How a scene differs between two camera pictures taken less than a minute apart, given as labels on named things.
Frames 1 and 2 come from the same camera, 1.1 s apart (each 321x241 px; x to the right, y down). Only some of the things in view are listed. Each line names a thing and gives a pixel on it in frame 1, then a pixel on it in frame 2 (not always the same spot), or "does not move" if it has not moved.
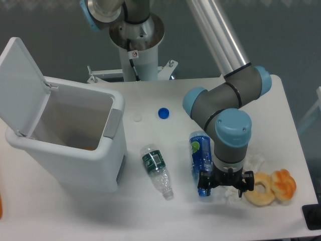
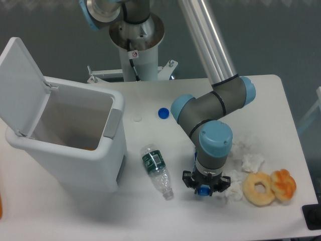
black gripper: [218, 177] → [212, 181]
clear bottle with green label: [154, 162] does not move
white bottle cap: [137, 118] does not move
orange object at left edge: [1, 207] does not move
